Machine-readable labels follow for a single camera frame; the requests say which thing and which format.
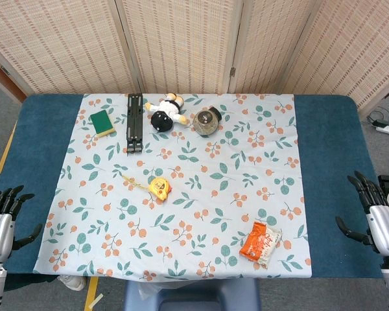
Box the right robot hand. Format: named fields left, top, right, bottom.
left=335, top=170, right=389, bottom=257

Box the yellow tape measure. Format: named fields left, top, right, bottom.
left=122, top=174, right=172, bottom=203

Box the blue table cover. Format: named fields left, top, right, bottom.
left=0, top=93, right=384, bottom=279

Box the white shoe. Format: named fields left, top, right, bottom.
left=56, top=275, right=87, bottom=292

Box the orange white snack packet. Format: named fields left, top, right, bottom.
left=239, top=221, right=283, bottom=270

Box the green yellow sponge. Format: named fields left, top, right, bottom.
left=89, top=109, right=116, bottom=137

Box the black folding stand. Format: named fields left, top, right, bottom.
left=126, top=93, right=144, bottom=157

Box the floral tablecloth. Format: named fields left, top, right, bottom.
left=32, top=93, right=312, bottom=281

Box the plush doll toy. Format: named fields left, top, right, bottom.
left=144, top=92, right=189, bottom=132

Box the glass jar with black lid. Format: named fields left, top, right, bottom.
left=192, top=106, right=222, bottom=137

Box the woven folding screen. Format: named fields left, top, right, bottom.
left=0, top=0, right=389, bottom=109

